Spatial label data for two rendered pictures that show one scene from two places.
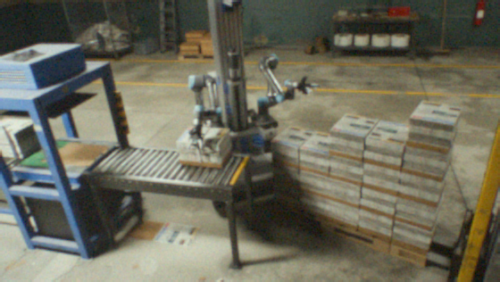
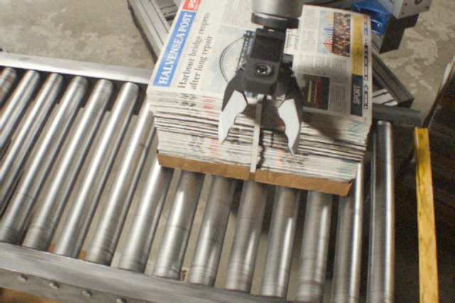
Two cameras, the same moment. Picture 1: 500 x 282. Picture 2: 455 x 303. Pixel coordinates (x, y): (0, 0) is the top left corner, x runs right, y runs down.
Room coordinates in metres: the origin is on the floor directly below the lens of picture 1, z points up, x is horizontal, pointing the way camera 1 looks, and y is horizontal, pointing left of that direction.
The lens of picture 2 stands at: (2.19, 0.59, 1.62)
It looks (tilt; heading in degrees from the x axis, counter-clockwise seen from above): 52 degrees down; 352
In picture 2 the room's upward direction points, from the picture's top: 2 degrees clockwise
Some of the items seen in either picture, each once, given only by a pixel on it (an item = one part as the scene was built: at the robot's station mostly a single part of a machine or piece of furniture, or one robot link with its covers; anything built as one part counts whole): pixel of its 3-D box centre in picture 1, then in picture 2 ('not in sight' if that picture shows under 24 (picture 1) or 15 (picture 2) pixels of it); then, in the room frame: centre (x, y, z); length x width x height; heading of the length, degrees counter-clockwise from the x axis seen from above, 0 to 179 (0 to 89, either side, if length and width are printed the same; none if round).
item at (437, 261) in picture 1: (387, 244); not in sight; (2.48, -1.10, 0.05); 1.05 x 0.10 x 0.04; 54
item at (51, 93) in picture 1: (44, 82); not in sight; (3.11, 1.75, 1.50); 0.94 x 0.68 x 0.10; 163
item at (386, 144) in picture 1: (389, 145); not in sight; (2.64, -1.07, 0.95); 0.38 x 0.29 x 0.23; 145
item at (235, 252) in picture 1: (233, 234); not in sight; (2.40, 0.23, 0.34); 0.06 x 0.06 x 0.68; 73
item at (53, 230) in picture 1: (79, 191); not in sight; (3.11, 1.75, 0.38); 0.94 x 0.69 x 0.63; 163
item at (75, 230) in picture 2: (167, 166); (100, 165); (2.82, 0.78, 0.77); 0.47 x 0.05 x 0.05; 163
